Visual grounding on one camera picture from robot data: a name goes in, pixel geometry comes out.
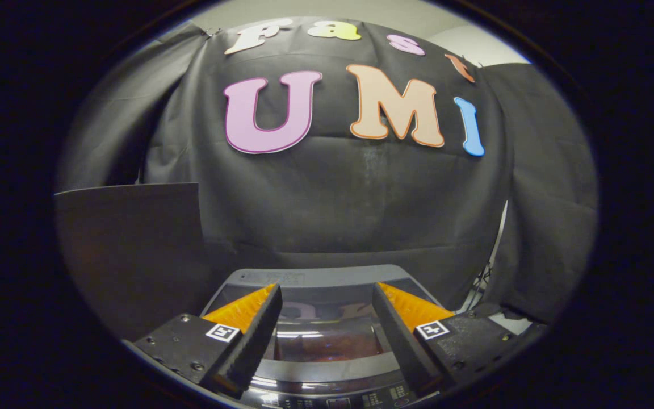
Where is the grey cabinet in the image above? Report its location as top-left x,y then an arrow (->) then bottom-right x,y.
54,182 -> 215,343

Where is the black backdrop cloth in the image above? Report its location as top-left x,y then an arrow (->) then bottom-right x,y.
54,17 -> 599,324

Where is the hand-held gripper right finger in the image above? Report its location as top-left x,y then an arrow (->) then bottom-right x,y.
372,282 -> 532,399

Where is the grey washing machine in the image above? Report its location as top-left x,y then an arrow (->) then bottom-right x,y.
199,264 -> 459,409

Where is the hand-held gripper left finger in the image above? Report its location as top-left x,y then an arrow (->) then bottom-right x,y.
124,283 -> 283,400

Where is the black stand with cables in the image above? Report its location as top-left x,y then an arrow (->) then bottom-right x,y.
462,199 -> 509,314

